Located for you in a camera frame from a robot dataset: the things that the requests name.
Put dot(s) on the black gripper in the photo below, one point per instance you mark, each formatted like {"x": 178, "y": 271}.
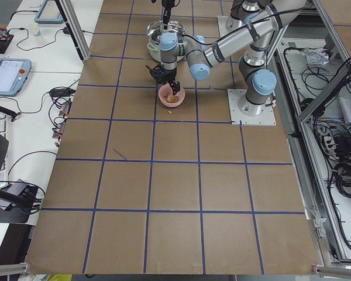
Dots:
{"x": 169, "y": 76}
{"x": 167, "y": 10}

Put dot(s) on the brown egg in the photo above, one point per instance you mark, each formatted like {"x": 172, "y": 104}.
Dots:
{"x": 171, "y": 98}

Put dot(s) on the glass pot lid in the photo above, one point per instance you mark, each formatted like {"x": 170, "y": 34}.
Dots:
{"x": 157, "y": 28}

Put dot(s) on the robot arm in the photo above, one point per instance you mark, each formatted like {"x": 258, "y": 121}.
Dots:
{"x": 256, "y": 22}
{"x": 239, "y": 11}

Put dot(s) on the pale green steel pot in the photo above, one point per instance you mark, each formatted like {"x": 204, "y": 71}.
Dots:
{"x": 155, "y": 50}

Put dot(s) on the pink bowl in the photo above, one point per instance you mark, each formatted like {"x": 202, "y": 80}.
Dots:
{"x": 165, "y": 90}

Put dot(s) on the far blue teach pendant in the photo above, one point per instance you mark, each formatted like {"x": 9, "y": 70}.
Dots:
{"x": 49, "y": 13}

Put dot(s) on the blue teach pendant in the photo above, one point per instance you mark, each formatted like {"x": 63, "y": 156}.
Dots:
{"x": 49, "y": 13}
{"x": 13, "y": 75}

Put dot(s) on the black power adapter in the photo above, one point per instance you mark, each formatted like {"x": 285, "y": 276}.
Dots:
{"x": 61, "y": 92}

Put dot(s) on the crumpled plastic bag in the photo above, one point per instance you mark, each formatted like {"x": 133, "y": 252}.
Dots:
{"x": 315, "y": 56}

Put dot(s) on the black handheld tool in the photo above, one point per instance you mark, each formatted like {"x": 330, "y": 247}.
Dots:
{"x": 9, "y": 112}

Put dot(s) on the near blue teach pendant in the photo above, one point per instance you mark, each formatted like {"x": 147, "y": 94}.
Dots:
{"x": 13, "y": 75}

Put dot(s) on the grey usb hub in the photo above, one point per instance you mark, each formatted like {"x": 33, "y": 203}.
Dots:
{"x": 19, "y": 194}

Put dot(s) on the black monitor stand base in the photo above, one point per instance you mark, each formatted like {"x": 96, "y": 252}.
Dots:
{"x": 13, "y": 215}

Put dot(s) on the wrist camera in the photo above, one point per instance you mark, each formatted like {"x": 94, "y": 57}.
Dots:
{"x": 157, "y": 72}

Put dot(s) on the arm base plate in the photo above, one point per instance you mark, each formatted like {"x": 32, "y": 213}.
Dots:
{"x": 227, "y": 24}
{"x": 242, "y": 112}

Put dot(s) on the aluminium frame post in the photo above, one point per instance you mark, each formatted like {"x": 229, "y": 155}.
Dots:
{"x": 70, "y": 19}

